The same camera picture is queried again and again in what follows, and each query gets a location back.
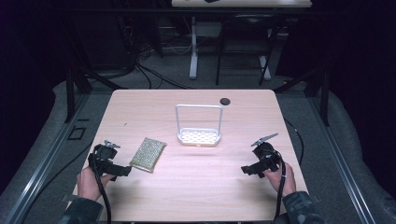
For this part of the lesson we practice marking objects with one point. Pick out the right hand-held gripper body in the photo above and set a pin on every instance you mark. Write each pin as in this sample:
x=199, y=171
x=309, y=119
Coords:
x=266, y=154

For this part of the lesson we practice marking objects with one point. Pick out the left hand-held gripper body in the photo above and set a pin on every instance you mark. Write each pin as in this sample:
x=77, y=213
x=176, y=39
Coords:
x=104, y=154

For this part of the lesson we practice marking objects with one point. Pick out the gold-green scouring sponge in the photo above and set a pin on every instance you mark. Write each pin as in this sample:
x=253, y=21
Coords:
x=148, y=155

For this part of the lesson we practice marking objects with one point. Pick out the white sponge rack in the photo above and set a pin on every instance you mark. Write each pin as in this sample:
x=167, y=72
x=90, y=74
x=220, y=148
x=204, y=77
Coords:
x=199, y=137

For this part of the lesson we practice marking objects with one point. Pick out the person's right hand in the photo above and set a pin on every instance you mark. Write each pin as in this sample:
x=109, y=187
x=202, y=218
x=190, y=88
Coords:
x=285, y=180

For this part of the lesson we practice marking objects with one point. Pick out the person's left hand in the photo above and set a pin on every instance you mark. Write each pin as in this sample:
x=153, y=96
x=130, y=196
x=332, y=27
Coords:
x=88, y=185

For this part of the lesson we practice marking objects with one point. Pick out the black round table grommet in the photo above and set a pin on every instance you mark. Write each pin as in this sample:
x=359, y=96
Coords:
x=224, y=101

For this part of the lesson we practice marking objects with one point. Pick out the black chair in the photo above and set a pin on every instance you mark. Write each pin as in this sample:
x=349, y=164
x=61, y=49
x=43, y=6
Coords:
x=246, y=34

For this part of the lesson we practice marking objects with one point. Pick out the white-legged background desk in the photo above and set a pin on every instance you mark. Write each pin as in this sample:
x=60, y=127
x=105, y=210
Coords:
x=193, y=46

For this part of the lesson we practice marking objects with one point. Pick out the small black item on desk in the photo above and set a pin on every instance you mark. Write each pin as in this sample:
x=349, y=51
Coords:
x=211, y=1

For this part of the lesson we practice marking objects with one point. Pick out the black metal frame stand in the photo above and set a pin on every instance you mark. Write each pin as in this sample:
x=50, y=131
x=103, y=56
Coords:
x=74, y=81
x=320, y=90

